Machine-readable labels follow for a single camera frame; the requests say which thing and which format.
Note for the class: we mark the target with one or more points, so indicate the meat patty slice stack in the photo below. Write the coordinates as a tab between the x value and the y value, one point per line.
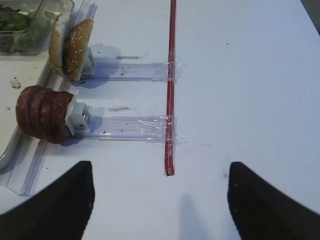
40	113

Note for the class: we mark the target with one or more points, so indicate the white pusher block lower right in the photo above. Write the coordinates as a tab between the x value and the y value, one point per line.
78	118

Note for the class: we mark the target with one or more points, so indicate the clear rail upper right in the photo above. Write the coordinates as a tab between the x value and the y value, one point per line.
141	72

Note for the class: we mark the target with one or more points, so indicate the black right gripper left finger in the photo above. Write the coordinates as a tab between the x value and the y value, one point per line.
60	211

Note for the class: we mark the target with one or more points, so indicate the white pusher block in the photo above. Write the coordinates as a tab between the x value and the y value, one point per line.
78	118
89	65

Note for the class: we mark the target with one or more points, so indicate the white pusher block upper right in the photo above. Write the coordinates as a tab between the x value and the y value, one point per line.
89	65

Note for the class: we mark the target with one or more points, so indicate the clear rail lower right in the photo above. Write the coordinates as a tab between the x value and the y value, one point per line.
152	129

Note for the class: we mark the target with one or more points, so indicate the sesame bun top front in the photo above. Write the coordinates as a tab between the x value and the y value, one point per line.
76	49

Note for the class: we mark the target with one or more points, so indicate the clear long guide rail right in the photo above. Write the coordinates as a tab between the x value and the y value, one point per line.
24	155

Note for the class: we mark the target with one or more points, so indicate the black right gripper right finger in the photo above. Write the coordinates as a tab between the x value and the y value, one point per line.
262	212

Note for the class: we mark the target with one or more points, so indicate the green lettuce in container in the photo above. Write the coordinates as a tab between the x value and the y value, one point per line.
23	33

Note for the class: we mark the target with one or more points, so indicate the clear plastic lettuce container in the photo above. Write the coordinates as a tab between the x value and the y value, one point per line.
54	6

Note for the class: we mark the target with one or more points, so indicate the red plastic rod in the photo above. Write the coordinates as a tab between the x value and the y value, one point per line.
169	129

